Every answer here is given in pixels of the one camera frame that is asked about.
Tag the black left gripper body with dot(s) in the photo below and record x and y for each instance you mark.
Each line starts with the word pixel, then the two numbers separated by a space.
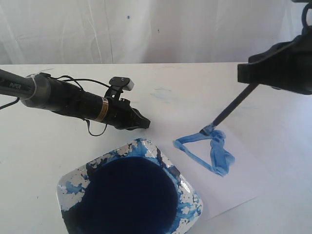
pixel 122 116

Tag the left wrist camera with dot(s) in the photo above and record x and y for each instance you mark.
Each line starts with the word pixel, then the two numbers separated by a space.
pixel 121 83

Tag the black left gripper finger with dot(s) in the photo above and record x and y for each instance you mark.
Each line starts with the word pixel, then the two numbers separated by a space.
pixel 143 123

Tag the white paper sheet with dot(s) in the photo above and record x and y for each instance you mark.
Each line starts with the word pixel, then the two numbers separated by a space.
pixel 272 158

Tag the black paintbrush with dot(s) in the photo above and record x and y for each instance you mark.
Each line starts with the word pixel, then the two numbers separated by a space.
pixel 228 110

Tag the white square paint dish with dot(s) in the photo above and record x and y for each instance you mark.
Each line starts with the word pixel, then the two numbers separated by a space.
pixel 133 189

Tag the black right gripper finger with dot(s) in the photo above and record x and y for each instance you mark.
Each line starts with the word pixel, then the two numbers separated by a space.
pixel 272 67

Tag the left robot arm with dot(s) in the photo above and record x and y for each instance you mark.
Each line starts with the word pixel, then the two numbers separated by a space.
pixel 65 96

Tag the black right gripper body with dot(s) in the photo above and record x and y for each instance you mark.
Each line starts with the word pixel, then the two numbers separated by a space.
pixel 293 64

